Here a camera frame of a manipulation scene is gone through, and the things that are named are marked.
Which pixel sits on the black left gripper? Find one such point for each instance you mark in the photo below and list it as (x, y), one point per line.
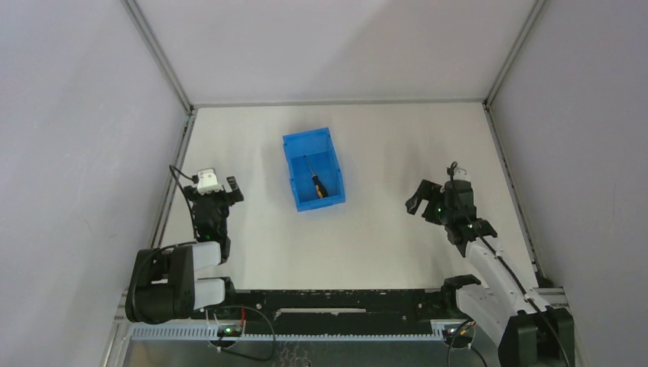
(218, 197)

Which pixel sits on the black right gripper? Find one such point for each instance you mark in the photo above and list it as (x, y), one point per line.
(429, 191)

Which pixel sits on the black yellow screwdriver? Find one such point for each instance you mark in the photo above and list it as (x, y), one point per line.
(321, 190)

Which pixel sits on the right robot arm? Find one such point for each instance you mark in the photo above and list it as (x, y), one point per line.
(525, 327)

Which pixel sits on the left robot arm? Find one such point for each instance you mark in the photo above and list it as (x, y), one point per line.
(163, 284)

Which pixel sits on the blue plastic bin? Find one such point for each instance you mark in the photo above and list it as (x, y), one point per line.
(318, 146)

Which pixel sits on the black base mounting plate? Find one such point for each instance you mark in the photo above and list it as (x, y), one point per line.
(345, 311)

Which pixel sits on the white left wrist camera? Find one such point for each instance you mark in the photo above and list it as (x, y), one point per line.
(209, 181)

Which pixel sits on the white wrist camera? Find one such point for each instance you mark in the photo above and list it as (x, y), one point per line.
(460, 174)
(209, 181)

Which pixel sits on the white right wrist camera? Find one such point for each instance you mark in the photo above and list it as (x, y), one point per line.
(460, 174)

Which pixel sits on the grey slotted cable duct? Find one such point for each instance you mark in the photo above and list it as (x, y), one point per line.
(201, 332)

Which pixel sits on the aluminium frame rail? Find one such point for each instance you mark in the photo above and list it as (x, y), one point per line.
(120, 332)

